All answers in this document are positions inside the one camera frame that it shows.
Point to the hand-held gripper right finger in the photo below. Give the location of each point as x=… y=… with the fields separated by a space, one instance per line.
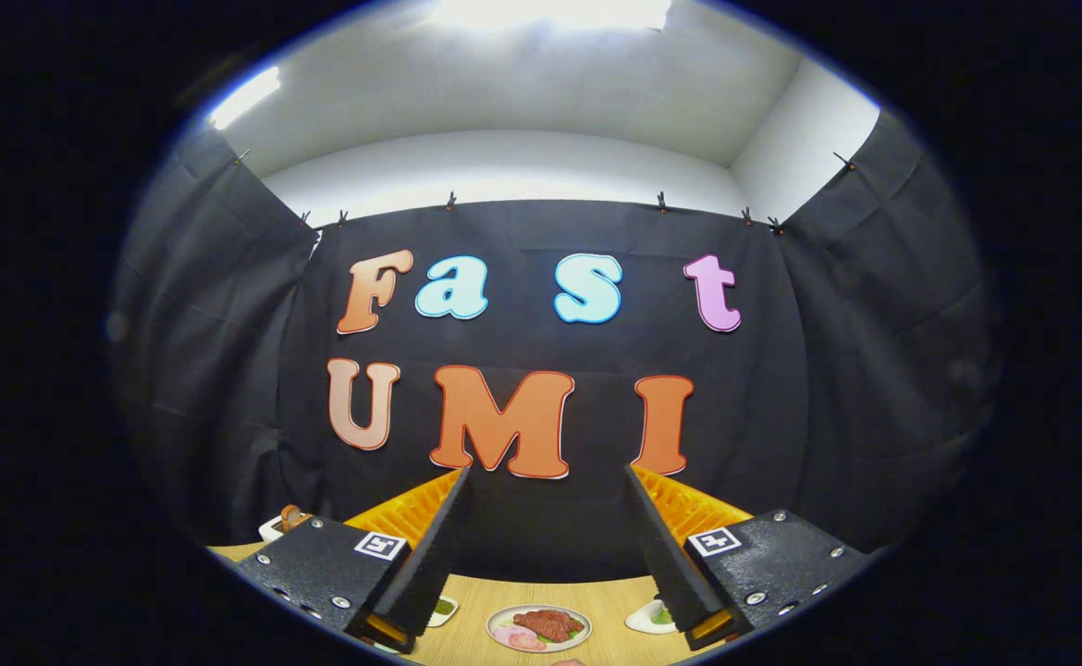
x=666 y=564

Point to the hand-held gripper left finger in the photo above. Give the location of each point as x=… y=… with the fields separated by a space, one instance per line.
x=430 y=564

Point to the white divided tray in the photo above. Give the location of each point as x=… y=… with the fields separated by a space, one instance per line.
x=437 y=620

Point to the small white dish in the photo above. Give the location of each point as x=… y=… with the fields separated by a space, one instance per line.
x=638 y=618

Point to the beige dinner plate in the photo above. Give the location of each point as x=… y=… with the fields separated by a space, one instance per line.
x=495 y=631

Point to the pale pink ham slice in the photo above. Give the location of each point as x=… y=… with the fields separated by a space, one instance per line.
x=507 y=635

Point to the reddish ham slice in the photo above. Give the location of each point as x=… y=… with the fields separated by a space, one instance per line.
x=527 y=642

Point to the brown meat steak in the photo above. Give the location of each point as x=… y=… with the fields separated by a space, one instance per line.
x=548 y=624

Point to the green lettuce leaf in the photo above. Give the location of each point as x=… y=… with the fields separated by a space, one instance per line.
x=547 y=639

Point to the toasted bread slice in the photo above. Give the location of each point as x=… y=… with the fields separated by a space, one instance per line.
x=289 y=514

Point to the white toaster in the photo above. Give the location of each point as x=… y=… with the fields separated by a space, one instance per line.
x=271 y=529

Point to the row of black cloth clips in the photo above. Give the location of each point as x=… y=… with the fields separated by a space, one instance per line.
x=450 y=200

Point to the ceiling light panel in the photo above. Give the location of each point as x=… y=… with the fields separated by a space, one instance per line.
x=550 y=11

